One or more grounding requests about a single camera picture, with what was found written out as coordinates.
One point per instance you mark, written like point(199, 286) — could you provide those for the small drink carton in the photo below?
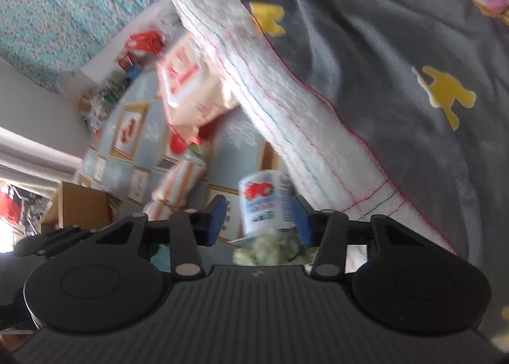
point(260, 205)

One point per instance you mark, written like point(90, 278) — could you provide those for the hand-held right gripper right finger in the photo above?
point(300, 221)

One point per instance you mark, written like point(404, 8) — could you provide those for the teal floral curtain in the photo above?
point(59, 10)

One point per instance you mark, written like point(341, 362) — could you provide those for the brown cardboard box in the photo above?
point(79, 205)

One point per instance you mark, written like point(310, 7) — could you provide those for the green scrunchie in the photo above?
point(270, 252)

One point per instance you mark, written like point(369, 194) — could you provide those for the pink wet wipes pack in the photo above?
point(187, 78)

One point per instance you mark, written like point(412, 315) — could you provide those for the red snack packet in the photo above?
point(125, 60)

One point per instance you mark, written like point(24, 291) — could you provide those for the white stitched blanket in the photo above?
point(302, 117)

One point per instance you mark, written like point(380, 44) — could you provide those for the red hanging bag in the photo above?
point(8, 205)

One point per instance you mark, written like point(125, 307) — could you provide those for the fruit print tablecloth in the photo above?
point(234, 137)

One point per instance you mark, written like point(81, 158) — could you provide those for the clear bag of snacks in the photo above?
point(101, 103)

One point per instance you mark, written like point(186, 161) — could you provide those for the grey blanket yellow print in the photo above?
point(397, 30)

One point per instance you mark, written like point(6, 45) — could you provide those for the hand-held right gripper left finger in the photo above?
point(216, 216)

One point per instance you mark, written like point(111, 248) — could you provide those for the orange striped sock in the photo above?
point(175, 185)

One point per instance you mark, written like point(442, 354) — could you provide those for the red plastic bag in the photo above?
point(145, 41)

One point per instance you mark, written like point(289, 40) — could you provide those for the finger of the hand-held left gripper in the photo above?
point(47, 241)

